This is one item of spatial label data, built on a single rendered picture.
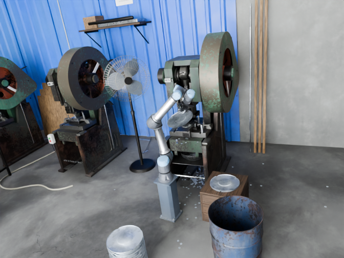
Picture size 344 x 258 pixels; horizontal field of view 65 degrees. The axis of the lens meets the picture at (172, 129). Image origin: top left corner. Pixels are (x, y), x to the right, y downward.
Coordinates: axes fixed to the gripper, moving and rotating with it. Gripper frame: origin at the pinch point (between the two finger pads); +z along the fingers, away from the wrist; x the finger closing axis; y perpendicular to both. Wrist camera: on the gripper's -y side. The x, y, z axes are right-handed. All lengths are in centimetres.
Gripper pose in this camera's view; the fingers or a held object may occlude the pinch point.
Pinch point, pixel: (182, 111)
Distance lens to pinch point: 272.0
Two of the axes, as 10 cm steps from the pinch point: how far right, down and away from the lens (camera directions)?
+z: -2.5, 4.7, 8.5
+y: -8.7, 2.8, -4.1
